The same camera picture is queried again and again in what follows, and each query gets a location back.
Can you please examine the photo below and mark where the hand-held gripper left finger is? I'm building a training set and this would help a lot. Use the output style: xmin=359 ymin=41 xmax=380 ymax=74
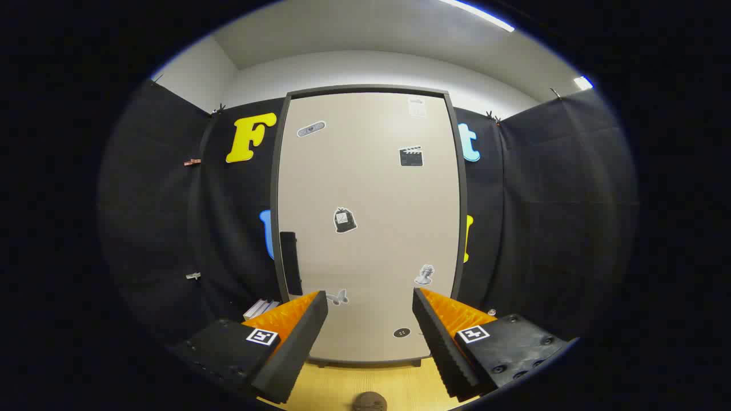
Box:
xmin=168 ymin=290 xmax=330 ymax=405

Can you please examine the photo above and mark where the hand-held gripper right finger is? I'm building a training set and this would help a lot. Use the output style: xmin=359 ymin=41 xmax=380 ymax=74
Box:
xmin=412 ymin=287 xmax=573 ymax=402

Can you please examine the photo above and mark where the grey shoe cabinet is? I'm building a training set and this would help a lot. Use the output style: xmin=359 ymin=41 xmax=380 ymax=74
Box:
xmin=270 ymin=84 xmax=469 ymax=367

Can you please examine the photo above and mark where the black backdrop cloth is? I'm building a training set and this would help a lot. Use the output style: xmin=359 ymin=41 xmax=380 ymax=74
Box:
xmin=97 ymin=77 xmax=637 ymax=349

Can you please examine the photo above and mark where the long ceiling light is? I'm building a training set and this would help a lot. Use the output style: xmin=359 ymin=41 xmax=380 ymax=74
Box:
xmin=439 ymin=0 xmax=516 ymax=33

